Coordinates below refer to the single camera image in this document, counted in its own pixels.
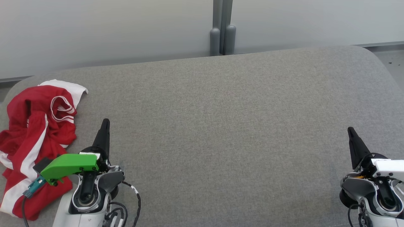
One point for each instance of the grey fabric sofa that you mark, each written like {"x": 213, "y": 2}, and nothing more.
{"x": 236, "y": 126}

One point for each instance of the grey partition base rail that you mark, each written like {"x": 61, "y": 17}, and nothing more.
{"x": 12, "y": 79}
{"x": 385, "y": 44}

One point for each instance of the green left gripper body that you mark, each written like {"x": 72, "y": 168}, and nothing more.
{"x": 69, "y": 165}

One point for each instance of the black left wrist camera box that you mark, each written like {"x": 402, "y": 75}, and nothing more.
{"x": 42, "y": 164}

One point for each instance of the red shirt with white sleeves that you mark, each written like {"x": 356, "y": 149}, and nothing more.
{"x": 41, "y": 94}

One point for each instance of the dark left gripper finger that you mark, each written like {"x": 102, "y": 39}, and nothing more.
{"x": 103, "y": 138}

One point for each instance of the red shorts with white stripe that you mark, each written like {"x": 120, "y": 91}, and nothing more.
{"x": 41, "y": 201}

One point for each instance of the grey partition post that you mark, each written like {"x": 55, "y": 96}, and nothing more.
{"x": 215, "y": 41}
{"x": 229, "y": 37}

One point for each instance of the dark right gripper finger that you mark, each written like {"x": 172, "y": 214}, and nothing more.
{"x": 358, "y": 151}

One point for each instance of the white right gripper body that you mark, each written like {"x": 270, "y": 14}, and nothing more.
{"x": 388, "y": 167}

